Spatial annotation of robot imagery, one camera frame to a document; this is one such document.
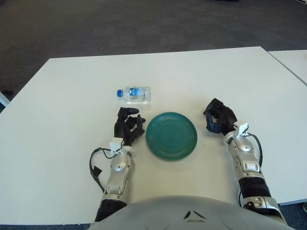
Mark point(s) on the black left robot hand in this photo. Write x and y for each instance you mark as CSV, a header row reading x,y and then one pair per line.
x,y
123,129

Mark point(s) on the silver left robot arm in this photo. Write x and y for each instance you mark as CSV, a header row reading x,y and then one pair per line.
x,y
117,165

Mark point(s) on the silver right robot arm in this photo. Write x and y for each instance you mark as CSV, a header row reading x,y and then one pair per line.
x,y
249,165

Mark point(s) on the white office table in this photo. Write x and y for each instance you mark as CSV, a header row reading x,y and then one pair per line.
x,y
292,63

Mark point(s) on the silver robot torso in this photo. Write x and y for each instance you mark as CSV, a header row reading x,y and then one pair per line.
x,y
168,215

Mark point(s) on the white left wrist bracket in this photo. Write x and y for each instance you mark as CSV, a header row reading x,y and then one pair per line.
x,y
116,143

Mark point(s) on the clear plastic water bottle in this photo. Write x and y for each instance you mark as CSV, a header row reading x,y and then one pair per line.
x,y
136,94

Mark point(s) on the green round plate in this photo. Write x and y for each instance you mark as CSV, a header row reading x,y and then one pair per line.
x,y
171,136

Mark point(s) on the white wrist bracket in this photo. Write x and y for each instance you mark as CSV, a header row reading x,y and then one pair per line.
x,y
116,143
241,128

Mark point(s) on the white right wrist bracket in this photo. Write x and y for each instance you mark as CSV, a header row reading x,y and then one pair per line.
x,y
241,128

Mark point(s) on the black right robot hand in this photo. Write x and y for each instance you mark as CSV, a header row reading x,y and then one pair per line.
x,y
225,116

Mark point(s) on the black table leg with caster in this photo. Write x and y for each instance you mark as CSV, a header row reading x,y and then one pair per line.
x,y
305,207

